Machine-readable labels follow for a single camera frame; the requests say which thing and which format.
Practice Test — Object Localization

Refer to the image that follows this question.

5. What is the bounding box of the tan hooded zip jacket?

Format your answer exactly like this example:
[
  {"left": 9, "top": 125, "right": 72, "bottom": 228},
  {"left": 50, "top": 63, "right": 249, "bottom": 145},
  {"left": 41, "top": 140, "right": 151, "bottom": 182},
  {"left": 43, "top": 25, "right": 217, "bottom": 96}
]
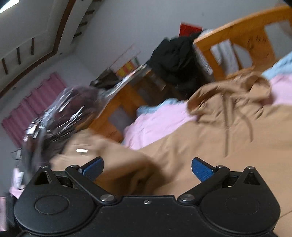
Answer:
[{"left": 49, "top": 71, "right": 292, "bottom": 237}]

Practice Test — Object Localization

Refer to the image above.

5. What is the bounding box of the clear plastic bag of clothes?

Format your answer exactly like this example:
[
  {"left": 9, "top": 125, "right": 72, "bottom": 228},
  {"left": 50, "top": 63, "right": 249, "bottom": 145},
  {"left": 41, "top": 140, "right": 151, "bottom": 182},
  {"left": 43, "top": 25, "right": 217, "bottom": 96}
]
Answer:
[{"left": 19, "top": 65, "right": 147, "bottom": 180}]

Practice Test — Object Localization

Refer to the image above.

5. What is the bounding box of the pink bed sheet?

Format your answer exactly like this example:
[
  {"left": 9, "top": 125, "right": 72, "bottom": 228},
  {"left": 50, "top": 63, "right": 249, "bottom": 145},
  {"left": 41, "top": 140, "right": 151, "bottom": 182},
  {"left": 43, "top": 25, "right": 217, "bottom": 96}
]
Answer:
[{"left": 0, "top": 73, "right": 292, "bottom": 231}]

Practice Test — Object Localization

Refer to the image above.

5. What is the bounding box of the pink window curtain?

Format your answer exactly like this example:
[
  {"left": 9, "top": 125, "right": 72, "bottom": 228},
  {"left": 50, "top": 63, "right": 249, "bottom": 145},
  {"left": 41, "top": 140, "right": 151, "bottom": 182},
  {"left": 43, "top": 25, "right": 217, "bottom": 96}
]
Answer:
[{"left": 1, "top": 72, "right": 66, "bottom": 148}]

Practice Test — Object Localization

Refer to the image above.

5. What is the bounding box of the grey striped cloth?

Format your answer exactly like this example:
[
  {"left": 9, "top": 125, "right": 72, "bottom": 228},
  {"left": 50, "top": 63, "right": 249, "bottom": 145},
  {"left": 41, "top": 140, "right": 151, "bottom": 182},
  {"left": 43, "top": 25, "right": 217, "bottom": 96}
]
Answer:
[{"left": 193, "top": 40, "right": 239, "bottom": 77}]

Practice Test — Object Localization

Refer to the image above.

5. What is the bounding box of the light blue bed sheet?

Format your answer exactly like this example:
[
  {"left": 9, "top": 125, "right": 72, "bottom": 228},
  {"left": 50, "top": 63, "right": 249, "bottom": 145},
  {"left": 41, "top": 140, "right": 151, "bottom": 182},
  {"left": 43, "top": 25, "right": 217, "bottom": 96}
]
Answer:
[{"left": 137, "top": 52, "right": 291, "bottom": 117}]

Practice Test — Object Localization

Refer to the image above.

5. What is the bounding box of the wooden bed frame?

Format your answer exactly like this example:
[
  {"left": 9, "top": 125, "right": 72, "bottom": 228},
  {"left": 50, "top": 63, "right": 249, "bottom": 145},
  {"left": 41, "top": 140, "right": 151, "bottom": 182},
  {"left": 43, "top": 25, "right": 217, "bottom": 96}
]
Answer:
[{"left": 89, "top": 5, "right": 291, "bottom": 142}]

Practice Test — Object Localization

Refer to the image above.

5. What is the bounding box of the black jacket on rail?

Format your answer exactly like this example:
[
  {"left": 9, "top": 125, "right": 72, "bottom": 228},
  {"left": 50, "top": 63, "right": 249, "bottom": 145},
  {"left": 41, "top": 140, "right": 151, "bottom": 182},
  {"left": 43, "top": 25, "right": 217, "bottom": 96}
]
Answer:
[{"left": 147, "top": 33, "right": 209, "bottom": 99}]

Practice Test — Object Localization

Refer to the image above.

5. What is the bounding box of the white certificate on wall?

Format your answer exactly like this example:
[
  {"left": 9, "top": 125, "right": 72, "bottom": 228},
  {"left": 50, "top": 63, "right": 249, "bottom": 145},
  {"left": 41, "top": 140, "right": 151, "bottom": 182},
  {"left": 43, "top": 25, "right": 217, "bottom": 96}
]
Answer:
[{"left": 109, "top": 44, "right": 140, "bottom": 73}]

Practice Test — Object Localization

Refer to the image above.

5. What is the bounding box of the red paper on wall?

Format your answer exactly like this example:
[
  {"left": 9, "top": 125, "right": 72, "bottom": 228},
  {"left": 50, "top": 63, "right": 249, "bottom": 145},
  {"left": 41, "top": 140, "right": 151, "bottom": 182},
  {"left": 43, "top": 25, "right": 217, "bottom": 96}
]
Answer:
[{"left": 179, "top": 22, "right": 202, "bottom": 36}]

